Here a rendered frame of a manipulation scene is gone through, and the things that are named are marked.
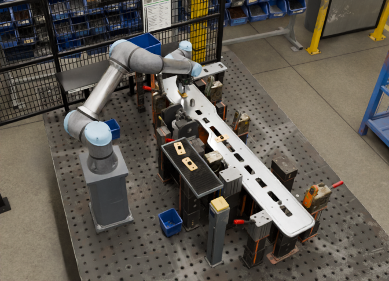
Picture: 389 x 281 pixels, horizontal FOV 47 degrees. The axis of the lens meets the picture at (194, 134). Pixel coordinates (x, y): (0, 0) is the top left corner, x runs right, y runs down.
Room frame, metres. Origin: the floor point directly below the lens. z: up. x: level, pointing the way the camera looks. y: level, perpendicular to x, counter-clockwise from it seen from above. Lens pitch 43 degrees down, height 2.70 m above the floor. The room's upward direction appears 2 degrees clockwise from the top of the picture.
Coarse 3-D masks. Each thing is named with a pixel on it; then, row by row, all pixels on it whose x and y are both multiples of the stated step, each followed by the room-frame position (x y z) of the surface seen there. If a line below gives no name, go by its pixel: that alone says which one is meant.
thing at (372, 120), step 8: (384, 64) 3.05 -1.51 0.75; (384, 72) 3.03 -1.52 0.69; (384, 80) 3.03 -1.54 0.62; (376, 88) 3.05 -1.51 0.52; (384, 88) 2.99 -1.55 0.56; (376, 96) 3.02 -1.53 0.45; (368, 104) 3.06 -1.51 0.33; (376, 104) 3.03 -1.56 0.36; (368, 112) 3.04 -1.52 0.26; (376, 112) 3.10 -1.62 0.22; (384, 112) 3.13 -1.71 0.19; (368, 120) 3.02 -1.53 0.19; (376, 120) 3.06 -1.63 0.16; (384, 120) 3.06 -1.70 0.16; (360, 128) 3.06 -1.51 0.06; (368, 128) 3.04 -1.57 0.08; (376, 128) 2.91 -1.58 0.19; (384, 128) 2.94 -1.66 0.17; (384, 136) 2.81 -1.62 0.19
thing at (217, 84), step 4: (212, 84) 2.29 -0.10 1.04; (216, 84) 2.29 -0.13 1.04; (220, 84) 2.29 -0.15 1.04; (212, 88) 2.25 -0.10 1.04; (216, 88) 2.27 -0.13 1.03; (220, 88) 2.28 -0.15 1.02; (212, 92) 2.26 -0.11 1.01; (216, 92) 2.27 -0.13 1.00; (220, 92) 2.29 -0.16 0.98; (208, 96) 2.27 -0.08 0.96; (212, 96) 2.26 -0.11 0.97; (216, 96) 2.27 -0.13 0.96; (220, 96) 2.29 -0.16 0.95; (212, 100) 2.26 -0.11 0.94; (216, 100) 2.27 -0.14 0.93; (220, 100) 2.31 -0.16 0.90
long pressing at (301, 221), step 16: (176, 96) 2.21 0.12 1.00; (192, 96) 2.21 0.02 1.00; (192, 112) 2.05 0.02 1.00; (208, 112) 2.06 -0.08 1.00; (208, 128) 1.92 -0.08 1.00; (224, 128) 1.92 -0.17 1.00; (208, 144) 1.78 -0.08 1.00; (240, 144) 1.79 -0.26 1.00; (256, 160) 1.67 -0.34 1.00; (256, 176) 1.56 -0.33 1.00; (272, 176) 1.56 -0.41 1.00; (256, 192) 1.45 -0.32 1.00; (288, 192) 1.46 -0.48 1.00; (272, 208) 1.35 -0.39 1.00; (288, 208) 1.36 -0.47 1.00; (288, 224) 1.26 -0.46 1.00; (304, 224) 1.26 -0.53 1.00
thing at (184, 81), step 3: (177, 75) 2.22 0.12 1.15; (180, 75) 2.20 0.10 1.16; (183, 75) 2.20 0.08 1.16; (186, 75) 2.16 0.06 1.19; (189, 75) 2.19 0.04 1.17; (180, 78) 2.19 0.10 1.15; (183, 78) 2.17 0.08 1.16; (186, 78) 2.17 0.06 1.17; (189, 78) 2.17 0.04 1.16; (192, 78) 2.20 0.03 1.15; (180, 81) 2.21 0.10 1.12; (183, 81) 2.16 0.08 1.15; (186, 81) 2.18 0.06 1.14; (189, 81) 2.18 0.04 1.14; (183, 84) 2.16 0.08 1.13; (186, 84) 2.17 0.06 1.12; (189, 84) 2.18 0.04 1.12
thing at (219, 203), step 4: (212, 200) 1.26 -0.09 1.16; (216, 200) 1.26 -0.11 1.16; (220, 200) 1.26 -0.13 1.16; (224, 200) 1.26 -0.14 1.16; (212, 204) 1.24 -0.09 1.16; (216, 204) 1.24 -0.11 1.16; (220, 204) 1.24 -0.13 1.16; (224, 204) 1.24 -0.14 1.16; (216, 208) 1.21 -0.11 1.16; (220, 208) 1.22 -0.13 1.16; (224, 208) 1.22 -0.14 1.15
